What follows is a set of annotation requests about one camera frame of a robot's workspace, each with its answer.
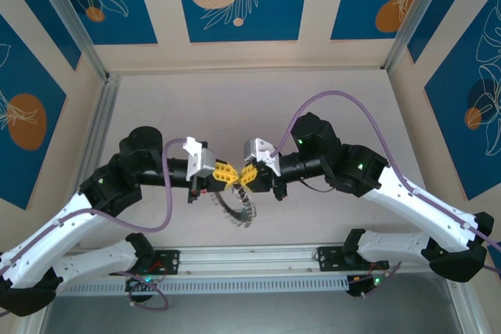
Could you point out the silver keyring bundle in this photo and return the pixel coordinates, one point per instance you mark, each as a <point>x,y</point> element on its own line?
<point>246,209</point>

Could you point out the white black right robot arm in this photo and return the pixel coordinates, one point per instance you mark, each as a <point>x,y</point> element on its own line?
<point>422,210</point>

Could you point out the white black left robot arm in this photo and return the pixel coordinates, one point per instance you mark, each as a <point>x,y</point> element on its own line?
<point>47,232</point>

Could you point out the black mounting plate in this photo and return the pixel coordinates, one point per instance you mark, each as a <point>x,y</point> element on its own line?
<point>326,259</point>
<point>172,261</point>

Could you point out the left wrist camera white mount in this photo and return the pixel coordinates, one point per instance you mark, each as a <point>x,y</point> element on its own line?
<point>205,162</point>

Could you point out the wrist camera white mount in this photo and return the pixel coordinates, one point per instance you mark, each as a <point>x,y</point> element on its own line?
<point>205,162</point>
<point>254,150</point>

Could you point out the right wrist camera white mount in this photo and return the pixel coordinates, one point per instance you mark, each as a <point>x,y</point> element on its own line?
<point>254,150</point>

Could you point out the aluminium side rail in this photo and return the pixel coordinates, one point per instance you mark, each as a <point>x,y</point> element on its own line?
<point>105,115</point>

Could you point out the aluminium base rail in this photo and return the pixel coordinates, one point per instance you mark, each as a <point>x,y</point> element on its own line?
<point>250,259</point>

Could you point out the aluminium frame post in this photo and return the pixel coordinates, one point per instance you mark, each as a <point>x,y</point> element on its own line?
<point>72,17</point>
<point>415,17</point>
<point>467,316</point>
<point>35,322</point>

